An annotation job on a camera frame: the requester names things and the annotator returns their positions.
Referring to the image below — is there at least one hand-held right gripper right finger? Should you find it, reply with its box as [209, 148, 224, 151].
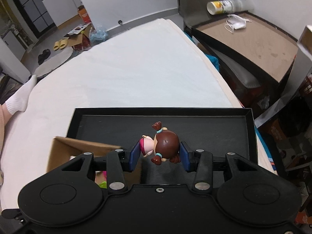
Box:
[180, 141, 259, 191]

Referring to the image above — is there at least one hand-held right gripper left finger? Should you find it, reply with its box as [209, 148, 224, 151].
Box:
[61, 141, 141, 191]

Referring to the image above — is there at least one brown haired doll figurine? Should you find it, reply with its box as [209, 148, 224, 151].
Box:
[139, 121, 182, 165]

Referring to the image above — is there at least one black shallow tray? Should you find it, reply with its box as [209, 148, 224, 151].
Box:
[66, 107, 259, 184]

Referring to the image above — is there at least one round grey rug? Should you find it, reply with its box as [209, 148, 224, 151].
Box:
[33, 45, 74, 79]

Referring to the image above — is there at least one blue plastic bag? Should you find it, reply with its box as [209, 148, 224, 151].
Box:
[90, 24, 108, 45]

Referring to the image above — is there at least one cardboard box with red print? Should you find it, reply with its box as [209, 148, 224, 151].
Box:
[64, 23, 93, 51]

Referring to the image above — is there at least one white face mask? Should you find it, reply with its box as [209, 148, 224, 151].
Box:
[225, 15, 252, 34]

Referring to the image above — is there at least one orange printed box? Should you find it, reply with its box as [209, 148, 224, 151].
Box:
[77, 6, 91, 24]

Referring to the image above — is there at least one white yellow bottle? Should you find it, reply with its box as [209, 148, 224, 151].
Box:
[207, 0, 247, 15]

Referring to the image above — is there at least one white cabinet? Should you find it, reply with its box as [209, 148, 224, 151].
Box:
[42, 0, 84, 27]

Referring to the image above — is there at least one black framed glass door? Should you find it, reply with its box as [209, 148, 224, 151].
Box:
[5, 0, 55, 39]

